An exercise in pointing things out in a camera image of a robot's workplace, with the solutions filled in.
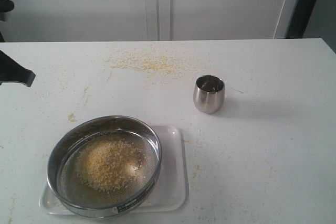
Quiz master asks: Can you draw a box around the round steel mesh sieve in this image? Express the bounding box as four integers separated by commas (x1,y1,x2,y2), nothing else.
47,115,163,219

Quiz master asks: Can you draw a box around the rice and millet mixture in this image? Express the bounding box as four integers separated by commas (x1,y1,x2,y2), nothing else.
75,140,144,191

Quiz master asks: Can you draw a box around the stainless steel cup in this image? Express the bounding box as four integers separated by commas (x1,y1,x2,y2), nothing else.
193,74,225,114

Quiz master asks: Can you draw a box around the white plastic tray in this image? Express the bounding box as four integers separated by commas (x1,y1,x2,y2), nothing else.
39,125,187,216

